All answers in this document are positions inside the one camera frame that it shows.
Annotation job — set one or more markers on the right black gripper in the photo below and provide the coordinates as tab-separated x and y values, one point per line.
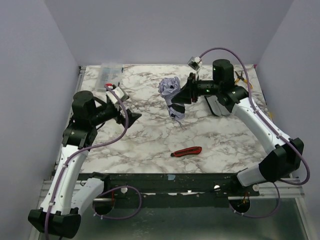
193	88

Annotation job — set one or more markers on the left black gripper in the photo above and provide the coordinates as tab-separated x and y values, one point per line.
121	116

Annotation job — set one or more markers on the lavender umbrella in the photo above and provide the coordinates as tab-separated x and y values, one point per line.
168	88

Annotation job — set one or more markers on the black grey umbrella case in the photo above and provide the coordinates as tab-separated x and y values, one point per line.
215	107

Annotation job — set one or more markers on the red black utility knife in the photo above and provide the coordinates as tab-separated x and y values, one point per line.
195	150

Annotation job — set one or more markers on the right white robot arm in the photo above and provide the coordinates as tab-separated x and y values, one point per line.
283	153

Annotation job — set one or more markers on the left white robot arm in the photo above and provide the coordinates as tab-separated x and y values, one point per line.
60	213

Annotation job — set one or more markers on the clear plastic parts box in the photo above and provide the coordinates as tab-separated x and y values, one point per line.
109	73

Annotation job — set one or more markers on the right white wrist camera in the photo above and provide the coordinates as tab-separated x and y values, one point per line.
195	63

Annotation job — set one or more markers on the yellow handled pliers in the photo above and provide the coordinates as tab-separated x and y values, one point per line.
239	77

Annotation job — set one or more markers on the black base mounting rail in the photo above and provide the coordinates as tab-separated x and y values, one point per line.
168	190

